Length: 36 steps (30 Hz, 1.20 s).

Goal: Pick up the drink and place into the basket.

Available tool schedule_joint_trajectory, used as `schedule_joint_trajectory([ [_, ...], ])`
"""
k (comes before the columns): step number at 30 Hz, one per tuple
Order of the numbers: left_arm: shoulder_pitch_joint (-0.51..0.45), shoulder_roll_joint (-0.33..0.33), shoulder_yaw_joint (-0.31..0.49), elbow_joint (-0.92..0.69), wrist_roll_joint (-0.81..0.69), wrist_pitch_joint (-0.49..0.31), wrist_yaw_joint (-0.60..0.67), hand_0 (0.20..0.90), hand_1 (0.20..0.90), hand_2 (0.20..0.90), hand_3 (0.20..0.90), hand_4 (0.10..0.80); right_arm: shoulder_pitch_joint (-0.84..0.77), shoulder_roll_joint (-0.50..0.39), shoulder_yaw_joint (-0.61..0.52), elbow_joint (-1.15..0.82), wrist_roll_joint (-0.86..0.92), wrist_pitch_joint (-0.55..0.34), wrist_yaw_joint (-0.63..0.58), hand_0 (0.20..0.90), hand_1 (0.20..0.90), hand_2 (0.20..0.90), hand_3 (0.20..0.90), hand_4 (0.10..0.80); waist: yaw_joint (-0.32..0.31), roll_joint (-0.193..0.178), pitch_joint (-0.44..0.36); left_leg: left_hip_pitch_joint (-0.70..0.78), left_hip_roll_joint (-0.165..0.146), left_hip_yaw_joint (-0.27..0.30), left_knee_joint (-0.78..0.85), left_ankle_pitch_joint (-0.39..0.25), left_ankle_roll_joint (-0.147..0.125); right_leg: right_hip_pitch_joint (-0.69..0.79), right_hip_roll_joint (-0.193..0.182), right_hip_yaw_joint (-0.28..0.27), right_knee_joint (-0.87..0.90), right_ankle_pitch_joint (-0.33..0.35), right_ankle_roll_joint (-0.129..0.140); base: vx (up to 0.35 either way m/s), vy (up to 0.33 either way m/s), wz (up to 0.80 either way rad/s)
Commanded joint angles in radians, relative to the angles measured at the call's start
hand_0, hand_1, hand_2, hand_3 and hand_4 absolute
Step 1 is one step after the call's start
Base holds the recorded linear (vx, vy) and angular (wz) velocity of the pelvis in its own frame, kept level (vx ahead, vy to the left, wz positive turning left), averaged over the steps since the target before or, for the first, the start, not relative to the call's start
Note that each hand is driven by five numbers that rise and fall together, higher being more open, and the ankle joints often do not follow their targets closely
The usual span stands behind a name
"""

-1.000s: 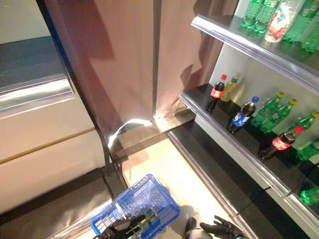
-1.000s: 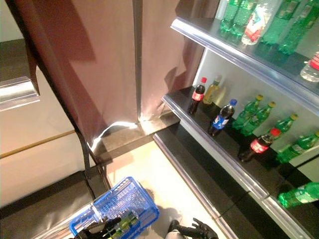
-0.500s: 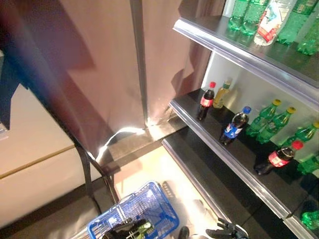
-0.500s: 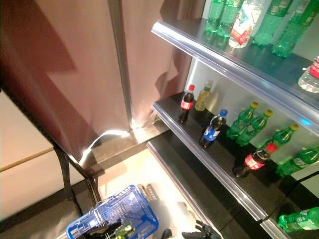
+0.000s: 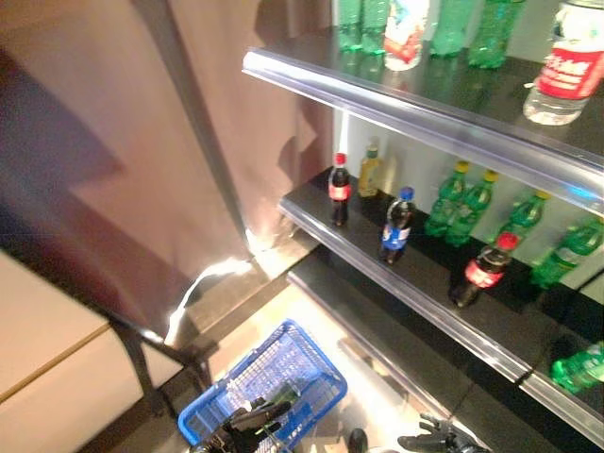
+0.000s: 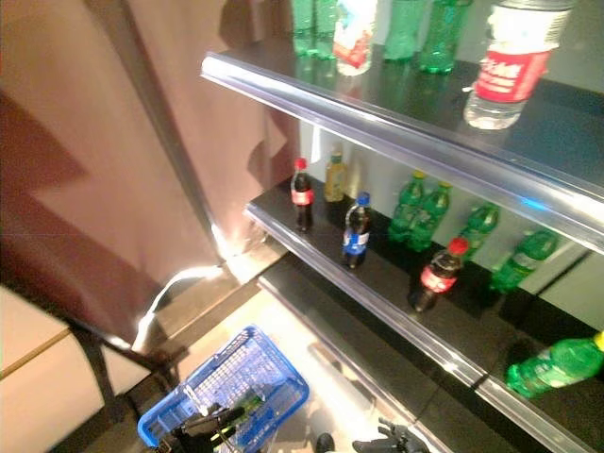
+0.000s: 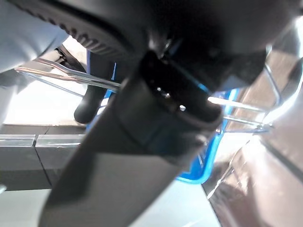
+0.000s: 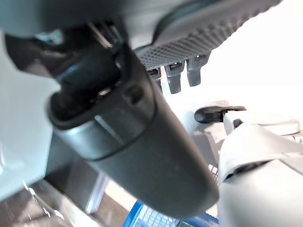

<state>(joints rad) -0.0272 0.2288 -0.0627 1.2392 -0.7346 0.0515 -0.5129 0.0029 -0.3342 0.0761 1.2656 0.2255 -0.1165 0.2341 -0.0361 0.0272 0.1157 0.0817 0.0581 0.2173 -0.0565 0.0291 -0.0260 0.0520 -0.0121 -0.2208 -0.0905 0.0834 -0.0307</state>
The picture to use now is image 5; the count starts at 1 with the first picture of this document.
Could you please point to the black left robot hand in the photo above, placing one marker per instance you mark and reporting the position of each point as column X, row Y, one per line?
column 245, row 429

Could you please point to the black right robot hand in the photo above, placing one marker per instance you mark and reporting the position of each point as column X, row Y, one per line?
column 439, row 443

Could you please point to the blue plastic shopping basket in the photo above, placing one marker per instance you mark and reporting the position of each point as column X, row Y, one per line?
column 302, row 358

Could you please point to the small cola bottle red label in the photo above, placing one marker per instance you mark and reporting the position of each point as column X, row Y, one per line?
column 340, row 189
column 486, row 271

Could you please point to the green soda bottle yellow cap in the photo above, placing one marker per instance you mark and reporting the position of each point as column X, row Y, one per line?
column 580, row 370
column 446, row 203
column 566, row 252
column 469, row 212
column 526, row 217

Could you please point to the cola bottle blue label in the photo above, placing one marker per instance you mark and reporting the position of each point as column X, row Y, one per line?
column 397, row 226

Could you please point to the yellow juice bottle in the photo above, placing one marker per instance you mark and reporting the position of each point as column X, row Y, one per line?
column 369, row 174

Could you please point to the clear water bottle red label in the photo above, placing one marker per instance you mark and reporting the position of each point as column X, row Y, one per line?
column 564, row 75

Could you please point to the clear bottle white red label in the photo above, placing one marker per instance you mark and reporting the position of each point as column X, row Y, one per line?
column 405, row 38

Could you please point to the large green soda bottle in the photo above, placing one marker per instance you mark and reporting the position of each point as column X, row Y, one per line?
column 375, row 26
column 493, row 33
column 450, row 28
column 350, row 23

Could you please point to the dark metal wall post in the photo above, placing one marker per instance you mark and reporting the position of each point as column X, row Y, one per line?
column 189, row 94

